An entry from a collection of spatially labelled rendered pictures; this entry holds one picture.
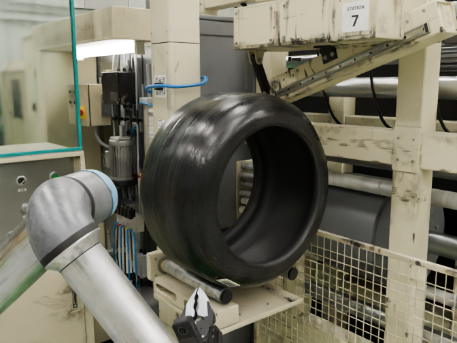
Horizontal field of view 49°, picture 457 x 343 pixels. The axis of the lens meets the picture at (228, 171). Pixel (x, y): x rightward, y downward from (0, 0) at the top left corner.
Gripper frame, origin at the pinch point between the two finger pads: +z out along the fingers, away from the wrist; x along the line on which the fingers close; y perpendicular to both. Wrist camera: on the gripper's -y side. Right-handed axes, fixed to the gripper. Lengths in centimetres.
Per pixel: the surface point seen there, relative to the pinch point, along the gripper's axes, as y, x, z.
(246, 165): 38, 2, 78
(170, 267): 24.7, -22.5, 28.4
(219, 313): 23.0, -4.1, 6.1
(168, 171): -14.5, -2.3, 29.9
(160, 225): -2.4, -10.8, 22.8
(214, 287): 20.5, -4.5, 13.4
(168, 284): 26.6, -23.9, 23.0
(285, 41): -12, 36, 75
